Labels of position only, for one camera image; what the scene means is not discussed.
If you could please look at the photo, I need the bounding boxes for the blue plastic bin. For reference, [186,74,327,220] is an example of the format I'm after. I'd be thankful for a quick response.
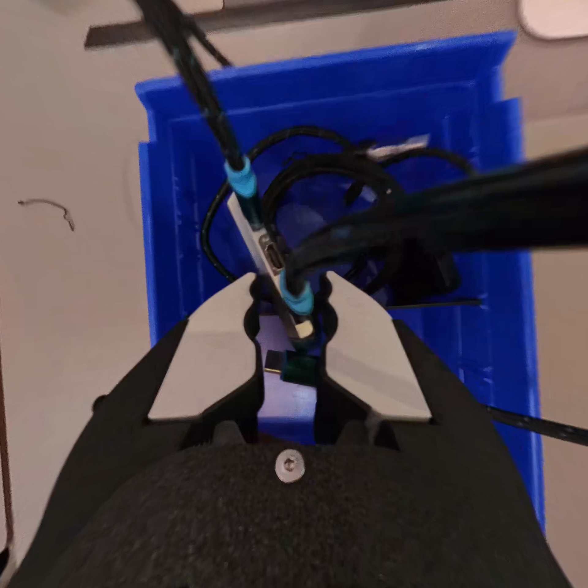
[134,30,547,538]

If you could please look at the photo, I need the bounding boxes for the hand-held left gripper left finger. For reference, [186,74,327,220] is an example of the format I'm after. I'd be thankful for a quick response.
[147,271,266,443]

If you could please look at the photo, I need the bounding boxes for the small black adapter box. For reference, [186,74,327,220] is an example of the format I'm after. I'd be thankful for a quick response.
[390,248,461,306]

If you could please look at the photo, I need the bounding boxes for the thin dark thread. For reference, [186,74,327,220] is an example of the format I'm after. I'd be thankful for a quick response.
[17,198,75,231]

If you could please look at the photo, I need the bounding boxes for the grey HDMI switch box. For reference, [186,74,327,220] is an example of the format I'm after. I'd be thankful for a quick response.
[227,193,317,341]

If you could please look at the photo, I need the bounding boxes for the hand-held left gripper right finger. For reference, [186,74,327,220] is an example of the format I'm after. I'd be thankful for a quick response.
[314,270,433,445]

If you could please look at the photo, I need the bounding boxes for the white tablet stand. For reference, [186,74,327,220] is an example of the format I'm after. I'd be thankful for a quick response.
[518,0,588,40]

